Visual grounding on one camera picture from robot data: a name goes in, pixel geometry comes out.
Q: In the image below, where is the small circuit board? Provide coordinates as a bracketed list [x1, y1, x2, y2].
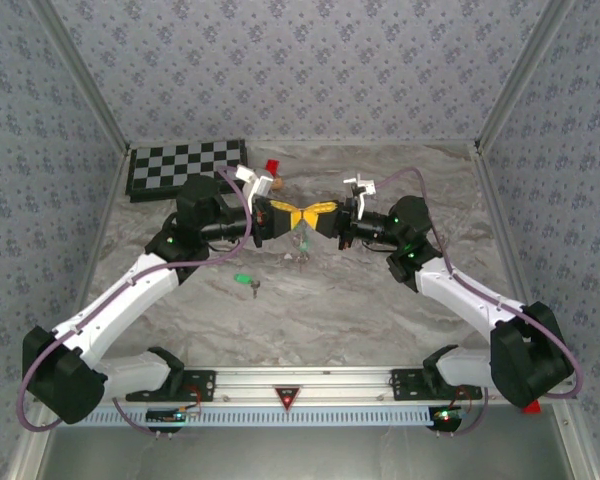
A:
[429, 407, 469, 426]
[144, 407, 191, 426]

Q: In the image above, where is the key with green tag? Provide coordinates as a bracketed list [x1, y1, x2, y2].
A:
[233, 272, 262, 300]
[290, 225, 315, 272]

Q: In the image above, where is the black and grey chessboard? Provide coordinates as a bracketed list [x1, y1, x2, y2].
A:
[124, 138, 251, 204]

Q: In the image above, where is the steel front panel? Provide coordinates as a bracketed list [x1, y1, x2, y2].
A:
[34, 424, 581, 480]

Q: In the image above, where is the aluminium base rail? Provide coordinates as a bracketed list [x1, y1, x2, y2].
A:
[184, 366, 424, 408]

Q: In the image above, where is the thin red wire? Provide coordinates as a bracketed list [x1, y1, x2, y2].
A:
[449, 387, 482, 417]
[182, 383, 204, 416]

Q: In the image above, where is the aluminium table edge rail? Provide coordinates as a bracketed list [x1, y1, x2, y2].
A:
[470, 144, 600, 480]
[4, 144, 134, 480]

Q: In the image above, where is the slotted pale blue cable duct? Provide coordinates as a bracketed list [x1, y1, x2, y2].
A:
[77, 403, 439, 428]

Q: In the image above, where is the red triangle sticker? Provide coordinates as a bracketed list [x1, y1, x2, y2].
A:
[273, 384, 301, 412]

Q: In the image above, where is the aluminium frame post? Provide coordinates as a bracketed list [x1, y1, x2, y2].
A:
[29, 0, 132, 152]
[473, 0, 577, 152]

